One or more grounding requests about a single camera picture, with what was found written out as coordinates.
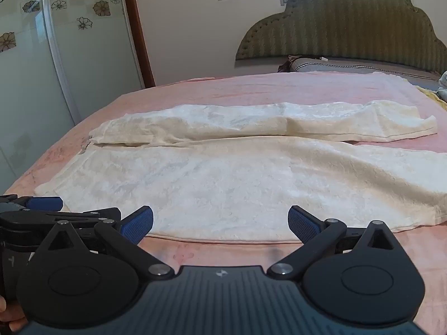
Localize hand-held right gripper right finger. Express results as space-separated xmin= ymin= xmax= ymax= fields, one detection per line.
xmin=267 ymin=205 xmax=397 ymax=281

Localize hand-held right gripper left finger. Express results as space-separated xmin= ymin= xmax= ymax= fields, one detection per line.
xmin=45 ymin=205 xmax=175 ymax=281

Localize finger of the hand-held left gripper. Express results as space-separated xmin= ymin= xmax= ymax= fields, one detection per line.
xmin=0 ymin=207 xmax=121 ymax=233
xmin=0 ymin=195 xmax=63 ymax=213

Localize cream white pants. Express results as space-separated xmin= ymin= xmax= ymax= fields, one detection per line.
xmin=35 ymin=100 xmax=447 ymax=243

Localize person's left hand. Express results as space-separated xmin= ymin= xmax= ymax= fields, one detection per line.
xmin=0 ymin=295 xmax=28 ymax=334

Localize frosted glass partition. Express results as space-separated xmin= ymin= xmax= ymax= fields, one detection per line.
xmin=0 ymin=0 xmax=146 ymax=185

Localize pink blanket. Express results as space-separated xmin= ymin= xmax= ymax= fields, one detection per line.
xmin=12 ymin=71 xmax=447 ymax=335

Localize grey pillow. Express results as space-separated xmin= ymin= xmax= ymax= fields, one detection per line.
xmin=295 ymin=55 xmax=445 ymax=88

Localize yellow cloth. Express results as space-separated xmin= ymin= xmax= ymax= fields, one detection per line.
xmin=417 ymin=87 xmax=447 ymax=113

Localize white patterned cloth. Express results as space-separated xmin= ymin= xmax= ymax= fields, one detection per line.
xmin=437 ymin=71 xmax=447 ymax=102

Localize green padded headboard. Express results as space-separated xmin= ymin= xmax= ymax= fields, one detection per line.
xmin=236 ymin=0 xmax=447 ymax=75

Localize brown wooden door frame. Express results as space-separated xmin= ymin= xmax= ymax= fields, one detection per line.
xmin=120 ymin=0 xmax=156 ymax=88

